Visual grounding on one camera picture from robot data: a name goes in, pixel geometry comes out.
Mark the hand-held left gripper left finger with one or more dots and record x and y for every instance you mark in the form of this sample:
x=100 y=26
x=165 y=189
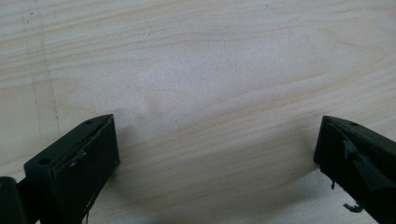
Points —
x=77 y=168

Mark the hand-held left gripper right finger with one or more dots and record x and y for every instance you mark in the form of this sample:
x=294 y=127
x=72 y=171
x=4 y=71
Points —
x=358 y=161

